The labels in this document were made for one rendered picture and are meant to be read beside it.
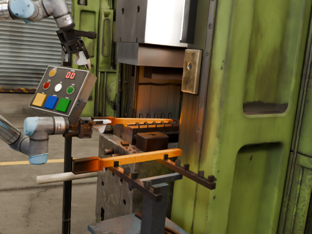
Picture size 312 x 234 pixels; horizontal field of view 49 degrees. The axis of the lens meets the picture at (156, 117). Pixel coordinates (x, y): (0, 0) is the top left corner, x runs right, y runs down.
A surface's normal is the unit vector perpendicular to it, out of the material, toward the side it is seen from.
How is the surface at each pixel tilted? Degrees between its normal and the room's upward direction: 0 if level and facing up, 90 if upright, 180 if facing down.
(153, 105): 90
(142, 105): 90
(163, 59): 90
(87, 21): 89
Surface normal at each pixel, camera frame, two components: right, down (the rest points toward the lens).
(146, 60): 0.52, 0.20
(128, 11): -0.85, 0.03
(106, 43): 0.29, 0.21
